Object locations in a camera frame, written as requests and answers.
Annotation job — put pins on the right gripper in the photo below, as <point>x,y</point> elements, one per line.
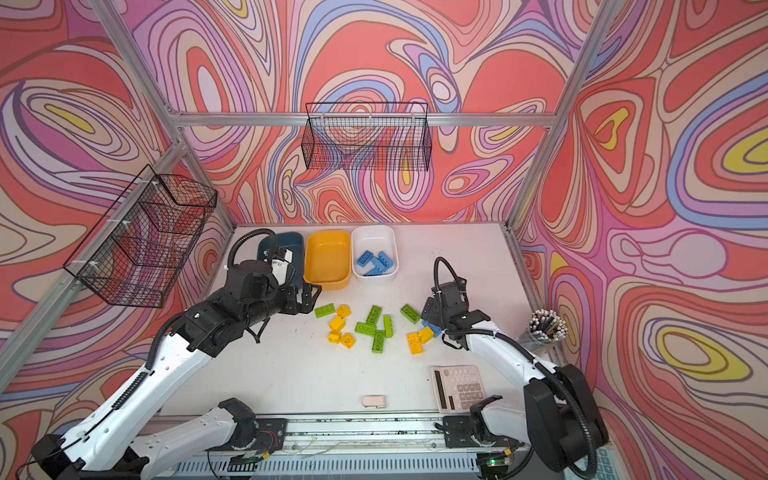
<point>431,308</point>

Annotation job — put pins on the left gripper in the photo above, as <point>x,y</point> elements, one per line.
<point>293,307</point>

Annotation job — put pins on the blue lego brick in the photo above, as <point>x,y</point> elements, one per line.
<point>385,260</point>
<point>437,331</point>
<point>365,258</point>
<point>378,269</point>

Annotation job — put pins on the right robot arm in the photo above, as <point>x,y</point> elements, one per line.
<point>555,413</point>

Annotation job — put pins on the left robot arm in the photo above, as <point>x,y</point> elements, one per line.
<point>108,444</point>

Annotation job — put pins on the yellow lego brick right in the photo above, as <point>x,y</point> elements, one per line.
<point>425,335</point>

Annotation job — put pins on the green lego brick right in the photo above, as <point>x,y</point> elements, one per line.
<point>411,314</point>

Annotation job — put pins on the green lego plate left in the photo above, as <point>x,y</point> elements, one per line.
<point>325,310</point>

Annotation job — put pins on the yellow lego brick long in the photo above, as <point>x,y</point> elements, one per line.
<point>414,343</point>

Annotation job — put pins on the yellow lego brick mid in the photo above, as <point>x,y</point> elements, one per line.
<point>337,324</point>

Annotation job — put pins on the green lego brick upright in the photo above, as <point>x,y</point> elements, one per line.
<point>388,326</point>

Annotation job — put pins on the dark teal plastic bin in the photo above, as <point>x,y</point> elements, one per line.
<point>288,259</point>

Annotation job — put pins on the yellow plastic bin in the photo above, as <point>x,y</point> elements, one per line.
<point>328,259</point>

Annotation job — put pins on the yellow lego brick lower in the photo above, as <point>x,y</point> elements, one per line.
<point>348,340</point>

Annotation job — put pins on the green lego brick centre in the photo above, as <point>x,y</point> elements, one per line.
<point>374,315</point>

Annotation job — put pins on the green lego brick bottom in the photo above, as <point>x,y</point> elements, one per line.
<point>378,343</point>

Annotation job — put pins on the pink calculator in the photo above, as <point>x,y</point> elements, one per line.
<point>456,388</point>

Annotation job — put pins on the green lego brick low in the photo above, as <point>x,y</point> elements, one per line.
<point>365,329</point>

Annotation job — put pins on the cup of pencils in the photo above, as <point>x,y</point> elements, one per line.
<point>545,328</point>

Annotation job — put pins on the white plastic bin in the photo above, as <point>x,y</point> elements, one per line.
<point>375,238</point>

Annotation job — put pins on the pink eraser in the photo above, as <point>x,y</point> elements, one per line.
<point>374,401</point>

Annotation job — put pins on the teal calculator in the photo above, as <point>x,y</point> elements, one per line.
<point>605,469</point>

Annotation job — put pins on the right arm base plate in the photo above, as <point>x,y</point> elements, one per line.
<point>464,431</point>

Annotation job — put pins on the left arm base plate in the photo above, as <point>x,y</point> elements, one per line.
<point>259,434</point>

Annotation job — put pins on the left wire basket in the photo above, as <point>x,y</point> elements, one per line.
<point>159,218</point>

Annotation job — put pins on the wire basket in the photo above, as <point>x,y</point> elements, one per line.
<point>362,136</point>
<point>159,218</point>

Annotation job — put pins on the back wire basket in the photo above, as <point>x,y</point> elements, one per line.
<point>362,136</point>

